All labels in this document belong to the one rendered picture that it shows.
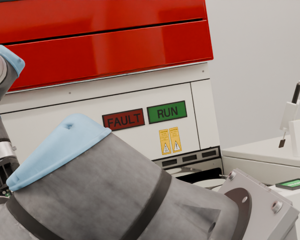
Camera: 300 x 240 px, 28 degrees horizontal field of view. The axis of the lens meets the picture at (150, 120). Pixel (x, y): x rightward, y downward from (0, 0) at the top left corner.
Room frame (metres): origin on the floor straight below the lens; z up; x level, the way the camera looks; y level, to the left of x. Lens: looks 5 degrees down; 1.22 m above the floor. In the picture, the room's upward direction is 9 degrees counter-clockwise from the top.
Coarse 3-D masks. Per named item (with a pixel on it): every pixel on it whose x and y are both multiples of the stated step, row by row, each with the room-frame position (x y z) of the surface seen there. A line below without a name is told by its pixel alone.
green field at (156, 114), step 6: (180, 102) 1.68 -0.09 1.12; (150, 108) 1.64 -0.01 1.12; (156, 108) 1.65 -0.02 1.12; (162, 108) 1.66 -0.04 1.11; (168, 108) 1.66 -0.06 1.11; (174, 108) 1.67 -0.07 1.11; (180, 108) 1.68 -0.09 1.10; (150, 114) 1.64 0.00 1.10; (156, 114) 1.65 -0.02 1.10; (162, 114) 1.66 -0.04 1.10; (168, 114) 1.66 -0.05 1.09; (174, 114) 1.67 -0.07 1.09; (180, 114) 1.68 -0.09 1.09; (150, 120) 1.64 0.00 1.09; (156, 120) 1.65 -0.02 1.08
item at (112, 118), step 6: (114, 114) 1.61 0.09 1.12; (120, 114) 1.61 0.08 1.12; (126, 114) 1.62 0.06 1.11; (132, 114) 1.62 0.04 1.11; (138, 114) 1.63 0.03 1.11; (108, 120) 1.60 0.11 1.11; (114, 120) 1.60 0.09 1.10; (120, 120) 1.61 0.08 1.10; (126, 120) 1.62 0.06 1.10; (132, 120) 1.62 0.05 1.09; (138, 120) 1.63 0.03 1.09; (108, 126) 1.60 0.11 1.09; (114, 126) 1.60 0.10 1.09; (120, 126) 1.61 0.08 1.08; (126, 126) 1.62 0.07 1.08
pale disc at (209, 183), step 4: (204, 180) 1.62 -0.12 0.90; (208, 180) 1.62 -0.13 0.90; (212, 180) 1.61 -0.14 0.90; (216, 180) 1.60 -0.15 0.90; (220, 180) 1.59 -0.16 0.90; (224, 180) 1.58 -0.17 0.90; (196, 184) 1.59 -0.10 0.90; (200, 184) 1.58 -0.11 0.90; (204, 184) 1.57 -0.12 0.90; (208, 184) 1.56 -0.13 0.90; (212, 184) 1.56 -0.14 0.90; (216, 184) 1.55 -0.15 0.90; (220, 184) 1.54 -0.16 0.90
